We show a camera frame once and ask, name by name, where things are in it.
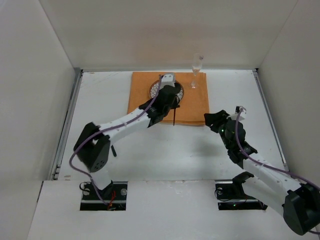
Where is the black slotted spoon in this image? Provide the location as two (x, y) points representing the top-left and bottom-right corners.
(171, 82), (182, 126)

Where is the patterned ceramic plate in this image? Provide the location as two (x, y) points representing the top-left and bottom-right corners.
(148, 80), (184, 101)

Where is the orange cloth placemat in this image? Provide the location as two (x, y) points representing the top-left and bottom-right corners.
(127, 71), (210, 126)

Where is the clear wine glass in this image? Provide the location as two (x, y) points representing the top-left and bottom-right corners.
(190, 53), (204, 89)

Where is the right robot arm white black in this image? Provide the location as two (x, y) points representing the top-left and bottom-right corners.
(204, 106), (320, 236)

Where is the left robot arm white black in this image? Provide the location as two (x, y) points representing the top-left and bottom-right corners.
(69, 83), (181, 202)

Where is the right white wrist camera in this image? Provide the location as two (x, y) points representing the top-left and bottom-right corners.
(229, 105), (247, 121)

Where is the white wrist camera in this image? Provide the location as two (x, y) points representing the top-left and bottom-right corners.
(229, 105), (247, 121)
(160, 72), (176, 89)

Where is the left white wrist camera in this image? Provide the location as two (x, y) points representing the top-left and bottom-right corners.
(160, 72), (176, 89)

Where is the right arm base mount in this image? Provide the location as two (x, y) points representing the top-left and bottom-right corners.
(214, 172), (268, 211)

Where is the gold fork black handle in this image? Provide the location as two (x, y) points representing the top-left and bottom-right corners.
(110, 145), (117, 158)

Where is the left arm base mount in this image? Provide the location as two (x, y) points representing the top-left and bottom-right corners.
(79, 181), (128, 211)

